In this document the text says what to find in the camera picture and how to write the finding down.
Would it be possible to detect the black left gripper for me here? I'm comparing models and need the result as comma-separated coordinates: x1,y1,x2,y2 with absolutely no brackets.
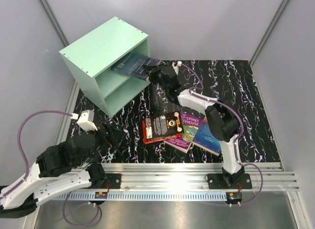
76,121,126,167

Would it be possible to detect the dark blue paperback book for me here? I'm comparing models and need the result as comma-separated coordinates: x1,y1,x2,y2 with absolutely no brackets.
111,53,161,81

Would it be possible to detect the black paperback book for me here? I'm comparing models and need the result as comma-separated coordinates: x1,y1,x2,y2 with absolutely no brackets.
144,111,184,140

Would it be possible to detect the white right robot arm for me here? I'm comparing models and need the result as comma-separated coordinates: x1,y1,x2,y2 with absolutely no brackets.
142,61,245,188

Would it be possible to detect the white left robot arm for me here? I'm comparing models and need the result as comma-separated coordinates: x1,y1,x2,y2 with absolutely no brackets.
0,124,125,219

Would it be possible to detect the red paperback book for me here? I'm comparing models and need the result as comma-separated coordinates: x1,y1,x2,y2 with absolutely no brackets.
142,120,183,144

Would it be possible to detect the mint green wooden shelf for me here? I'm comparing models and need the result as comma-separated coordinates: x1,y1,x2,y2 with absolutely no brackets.
60,17,150,117

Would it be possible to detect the purple treehouse book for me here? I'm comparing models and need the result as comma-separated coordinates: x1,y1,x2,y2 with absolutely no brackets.
164,112,202,153

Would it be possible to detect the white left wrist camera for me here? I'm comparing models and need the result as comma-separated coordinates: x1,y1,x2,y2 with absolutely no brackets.
71,110,98,132

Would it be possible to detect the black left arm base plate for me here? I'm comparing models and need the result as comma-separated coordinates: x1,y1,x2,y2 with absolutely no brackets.
106,173,122,189

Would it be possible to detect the aluminium mounting rail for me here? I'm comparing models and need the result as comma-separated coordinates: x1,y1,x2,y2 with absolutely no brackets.
102,163,299,193

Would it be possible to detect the white slotted cable duct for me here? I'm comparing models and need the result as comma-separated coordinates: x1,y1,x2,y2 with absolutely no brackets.
54,191,227,201

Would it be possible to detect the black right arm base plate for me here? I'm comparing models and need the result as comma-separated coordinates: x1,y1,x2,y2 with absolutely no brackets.
205,173,252,190

